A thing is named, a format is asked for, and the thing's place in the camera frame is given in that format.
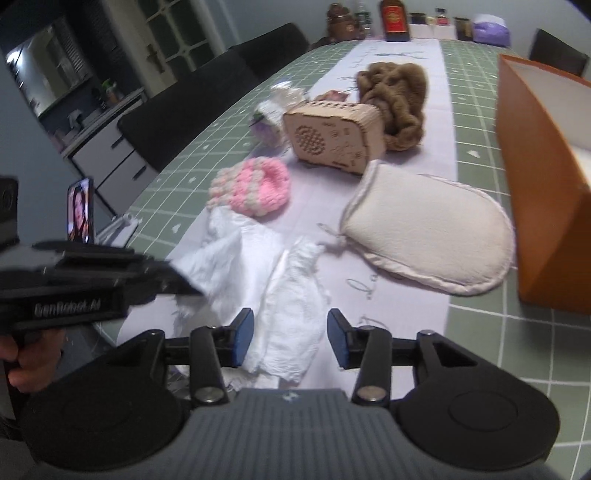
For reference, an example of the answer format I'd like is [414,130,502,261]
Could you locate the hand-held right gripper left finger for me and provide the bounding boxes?
[108,308,256,409]

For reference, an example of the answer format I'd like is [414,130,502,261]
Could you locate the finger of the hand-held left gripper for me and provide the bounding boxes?
[122,256,205,306]

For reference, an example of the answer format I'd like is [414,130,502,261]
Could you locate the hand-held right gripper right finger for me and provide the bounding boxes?
[327,310,483,409]

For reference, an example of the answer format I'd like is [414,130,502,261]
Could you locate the white cloth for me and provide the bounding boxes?
[168,210,283,335]
[240,237,328,385]

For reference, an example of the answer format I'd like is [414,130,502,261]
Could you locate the pink white crochet hat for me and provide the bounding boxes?
[209,157,291,216]

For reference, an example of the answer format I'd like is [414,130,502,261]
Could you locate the orange cardboard box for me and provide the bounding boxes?
[496,54,591,317]

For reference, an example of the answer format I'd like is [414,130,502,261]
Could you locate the brown fuzzy scarf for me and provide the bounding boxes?
[356,61,430,153]

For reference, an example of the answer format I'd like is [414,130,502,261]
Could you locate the person's left hand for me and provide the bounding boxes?
[0,329,66,394]

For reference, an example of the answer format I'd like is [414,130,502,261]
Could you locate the smartphone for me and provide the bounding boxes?
[66,176,96,244]

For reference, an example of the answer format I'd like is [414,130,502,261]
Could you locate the white drawer cabinet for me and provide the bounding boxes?
[59,89,161,219]

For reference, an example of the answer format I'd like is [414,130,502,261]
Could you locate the beige bath mitt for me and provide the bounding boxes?
[318,159,517,296]

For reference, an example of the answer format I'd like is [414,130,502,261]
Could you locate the wooden laser-cut box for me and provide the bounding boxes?
[283,99,384,176]

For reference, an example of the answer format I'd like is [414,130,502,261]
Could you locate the glass panel door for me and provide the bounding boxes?
[99,0,242,89]

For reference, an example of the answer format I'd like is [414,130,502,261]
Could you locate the brown bear figurine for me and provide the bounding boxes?
[325,2,363,40]

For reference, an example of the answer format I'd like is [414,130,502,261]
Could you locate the white rectangular box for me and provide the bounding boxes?
[410,22,456,40]

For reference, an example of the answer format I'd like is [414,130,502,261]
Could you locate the clear plastic water bottle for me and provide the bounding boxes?
[355,0,376,40]

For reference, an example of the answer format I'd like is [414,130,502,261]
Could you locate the brown liquor bottle red label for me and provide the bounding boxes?
[379,0,412,42]

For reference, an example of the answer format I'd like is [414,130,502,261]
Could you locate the purple tissue pack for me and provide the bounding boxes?
[471,14,511,47]

